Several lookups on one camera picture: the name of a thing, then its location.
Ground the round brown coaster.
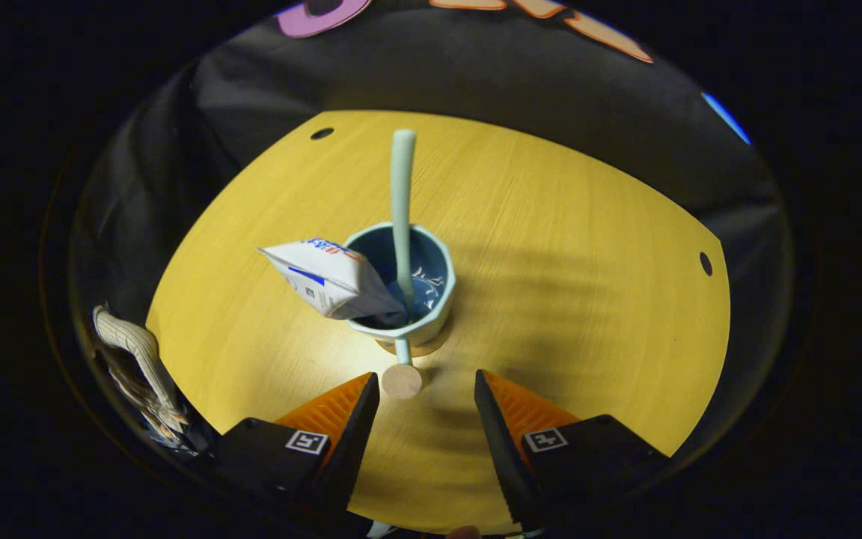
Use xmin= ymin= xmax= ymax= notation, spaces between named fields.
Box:
xmin=373 ymin=326 xmax=454 ymax=359

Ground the black backdrop cloth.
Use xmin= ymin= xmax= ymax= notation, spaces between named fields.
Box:
xmin=68 ymin=0 xmax=795 ymax=465

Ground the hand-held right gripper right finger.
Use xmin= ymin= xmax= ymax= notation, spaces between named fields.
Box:
xmin=474 ymin=369 xmax=671 ymax=529

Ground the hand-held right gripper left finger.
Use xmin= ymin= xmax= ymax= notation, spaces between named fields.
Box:
xmin=210 ymin=372 xmax=381 ymax=525

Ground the pale blue cup wooden handle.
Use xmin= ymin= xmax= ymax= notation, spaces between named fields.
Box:
xmin=343 ymin=222 xmax=457 ymax=399

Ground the white toothpaste tube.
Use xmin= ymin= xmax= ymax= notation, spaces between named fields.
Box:
xmin=257 ymin=238 xmax=408 ymax=321

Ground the person's patterned garment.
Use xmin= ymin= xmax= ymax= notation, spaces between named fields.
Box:
xmin=100 ymin=352 xmax=196 ymax=451

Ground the pale green toothbrush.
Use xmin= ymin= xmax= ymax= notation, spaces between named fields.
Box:
xmin=391 ymin=129 xmax=418 ymax=315

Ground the wooden desktop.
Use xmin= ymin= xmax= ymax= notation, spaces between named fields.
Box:
xmin=145 ymin=110 xmax=731 ymax=536

